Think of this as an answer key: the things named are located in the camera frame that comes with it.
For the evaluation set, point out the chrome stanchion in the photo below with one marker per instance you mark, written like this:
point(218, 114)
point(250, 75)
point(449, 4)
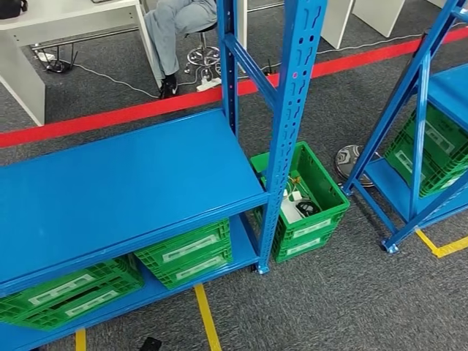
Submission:
point(347, 160)

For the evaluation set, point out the black router with antennas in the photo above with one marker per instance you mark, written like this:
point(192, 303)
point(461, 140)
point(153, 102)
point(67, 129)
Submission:
point(269, 70)
point(54, 65)

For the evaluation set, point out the white power strip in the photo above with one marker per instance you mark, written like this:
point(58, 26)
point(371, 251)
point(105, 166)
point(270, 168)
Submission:
point(208, 85)

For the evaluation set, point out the green folded plastic crate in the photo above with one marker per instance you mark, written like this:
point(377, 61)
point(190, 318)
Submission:
point(303, 247)

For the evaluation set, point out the tall open green crate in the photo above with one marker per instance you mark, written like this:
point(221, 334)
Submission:
point(318, 179)

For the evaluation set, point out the blue metal shelf rack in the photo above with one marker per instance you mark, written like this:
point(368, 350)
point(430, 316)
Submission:
point(127, 174)
point(420, 121)

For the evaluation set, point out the small white box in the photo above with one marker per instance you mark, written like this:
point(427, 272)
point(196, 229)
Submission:
point(290, 210)

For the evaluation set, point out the chrome base stool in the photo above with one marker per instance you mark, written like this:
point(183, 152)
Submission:
point(203, 54)

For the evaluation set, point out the black bag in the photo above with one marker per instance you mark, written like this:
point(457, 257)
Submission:
point(10, 7)

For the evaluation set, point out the red barrier belt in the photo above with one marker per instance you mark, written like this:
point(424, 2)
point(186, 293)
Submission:
point(109, 118)

